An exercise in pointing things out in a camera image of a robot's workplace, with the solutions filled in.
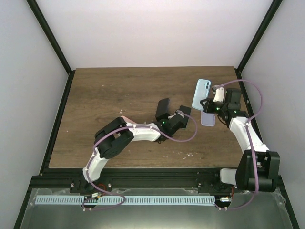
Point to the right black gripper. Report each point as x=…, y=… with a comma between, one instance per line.
x=207, y=109

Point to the purple phone case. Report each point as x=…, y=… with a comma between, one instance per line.
x=207, y=119

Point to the light blue phone case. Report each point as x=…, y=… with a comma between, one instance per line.
x=201, y=93

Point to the phone from purple case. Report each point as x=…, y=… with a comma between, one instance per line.
x=185, y=110

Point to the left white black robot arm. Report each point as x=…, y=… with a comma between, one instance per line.
x=114, y=138

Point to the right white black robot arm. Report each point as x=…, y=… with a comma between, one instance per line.
x=258, y=167

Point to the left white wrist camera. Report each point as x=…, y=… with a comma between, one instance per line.
x=177, y=112

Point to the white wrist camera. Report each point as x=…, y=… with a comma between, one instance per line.
x=177, y=112
x=218, y=93

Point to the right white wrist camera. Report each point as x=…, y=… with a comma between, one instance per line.
x=218, y=93

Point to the right black frame post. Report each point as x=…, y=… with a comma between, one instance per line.
x=259, y=33

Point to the black frame post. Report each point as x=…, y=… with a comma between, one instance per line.
x=49, y=34
x=259, y=33

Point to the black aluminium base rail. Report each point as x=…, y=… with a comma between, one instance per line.
x=205, y=180

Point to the left black frame post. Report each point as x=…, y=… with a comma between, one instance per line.
x=49, y=34

